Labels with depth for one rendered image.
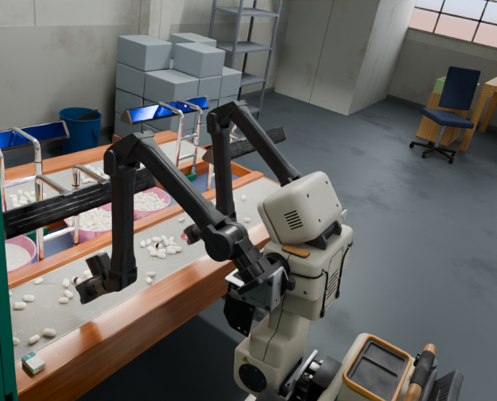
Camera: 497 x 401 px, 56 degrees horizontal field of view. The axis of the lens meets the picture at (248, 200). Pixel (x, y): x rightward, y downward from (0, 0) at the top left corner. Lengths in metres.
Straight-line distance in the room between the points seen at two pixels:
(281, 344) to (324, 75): 6.37
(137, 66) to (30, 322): 3.09
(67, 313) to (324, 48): 6.38
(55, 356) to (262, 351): 0.61
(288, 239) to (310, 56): 6.48
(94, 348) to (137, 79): 3.20
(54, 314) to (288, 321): 0.78
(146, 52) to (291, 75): 3.87
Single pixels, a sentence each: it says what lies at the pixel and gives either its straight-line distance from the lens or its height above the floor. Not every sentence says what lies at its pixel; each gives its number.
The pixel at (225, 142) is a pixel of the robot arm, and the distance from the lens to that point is 1.63.
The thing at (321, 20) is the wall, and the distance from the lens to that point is 7.54.
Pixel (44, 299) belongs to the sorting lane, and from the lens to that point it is 1.77.
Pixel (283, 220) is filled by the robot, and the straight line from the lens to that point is 1.23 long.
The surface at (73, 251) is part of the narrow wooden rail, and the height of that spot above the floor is 0.76.
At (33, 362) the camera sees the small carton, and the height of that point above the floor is 0.78.
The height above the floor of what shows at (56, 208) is 1.08.
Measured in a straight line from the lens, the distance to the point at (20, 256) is 1.99.
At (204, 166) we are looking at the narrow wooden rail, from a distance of 2.85.
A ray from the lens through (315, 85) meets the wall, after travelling 7.62.
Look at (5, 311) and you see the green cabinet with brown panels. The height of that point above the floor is 1.10.
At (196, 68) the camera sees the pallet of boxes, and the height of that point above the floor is 0.92.
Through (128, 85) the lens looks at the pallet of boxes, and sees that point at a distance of 4.52.
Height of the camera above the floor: 1.89
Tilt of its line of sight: 27 degrees down
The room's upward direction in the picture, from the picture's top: 11 degrees clockwise
